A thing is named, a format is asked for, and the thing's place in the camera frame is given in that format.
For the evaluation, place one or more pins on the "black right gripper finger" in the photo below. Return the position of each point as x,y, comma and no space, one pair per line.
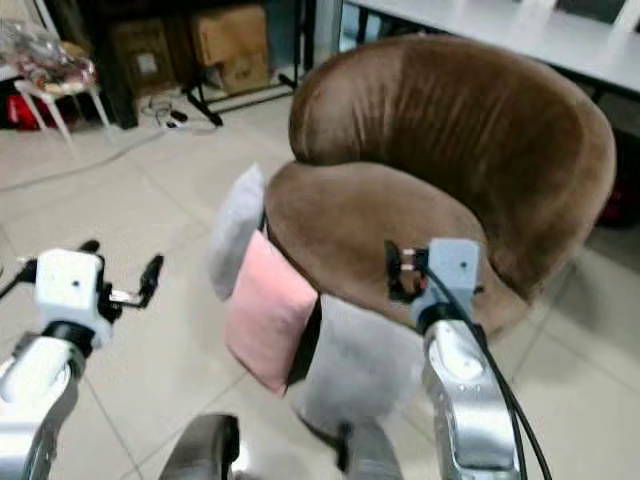
392,268

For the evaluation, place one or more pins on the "large grey pillow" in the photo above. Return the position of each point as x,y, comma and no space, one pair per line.
360,370

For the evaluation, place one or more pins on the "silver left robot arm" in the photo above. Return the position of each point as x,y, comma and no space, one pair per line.
35,400

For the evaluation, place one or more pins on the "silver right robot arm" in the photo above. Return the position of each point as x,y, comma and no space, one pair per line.
465,400

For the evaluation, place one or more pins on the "small grey fluffy pillow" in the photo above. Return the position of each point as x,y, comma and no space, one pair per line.
235,235

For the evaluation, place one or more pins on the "pink pillow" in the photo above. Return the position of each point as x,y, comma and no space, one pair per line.
265,315

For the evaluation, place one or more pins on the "brown velvet round sofa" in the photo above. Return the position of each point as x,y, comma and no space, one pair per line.
440,130

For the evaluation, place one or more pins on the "red bag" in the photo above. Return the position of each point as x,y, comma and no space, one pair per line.
25,112

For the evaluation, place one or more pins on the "white stool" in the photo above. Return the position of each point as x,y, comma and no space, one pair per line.
60,98

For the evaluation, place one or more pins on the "grey left robot leg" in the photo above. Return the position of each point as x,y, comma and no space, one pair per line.
200,450

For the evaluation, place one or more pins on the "grey robot leg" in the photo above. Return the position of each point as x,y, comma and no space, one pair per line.
200,450
370,455

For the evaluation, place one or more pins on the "grey right robot leg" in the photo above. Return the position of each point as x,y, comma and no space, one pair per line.
370,455

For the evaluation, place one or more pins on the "black metal rack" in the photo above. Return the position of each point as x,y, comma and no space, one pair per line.
95,50

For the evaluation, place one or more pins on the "dark labelled cardboard box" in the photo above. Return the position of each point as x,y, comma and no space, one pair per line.
142,55

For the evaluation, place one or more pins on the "clear plastic bag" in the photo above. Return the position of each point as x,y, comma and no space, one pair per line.
45,52

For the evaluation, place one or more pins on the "dark red backpack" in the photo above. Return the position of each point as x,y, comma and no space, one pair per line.
622,205

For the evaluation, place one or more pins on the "small printed cardboard box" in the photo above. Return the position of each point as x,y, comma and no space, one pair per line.
245,72

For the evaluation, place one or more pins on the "long white table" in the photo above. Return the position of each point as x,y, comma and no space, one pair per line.
510,40

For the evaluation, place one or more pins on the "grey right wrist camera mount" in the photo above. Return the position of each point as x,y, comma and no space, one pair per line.
450,270

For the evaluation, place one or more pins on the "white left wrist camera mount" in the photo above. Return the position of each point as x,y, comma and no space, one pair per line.
68,285

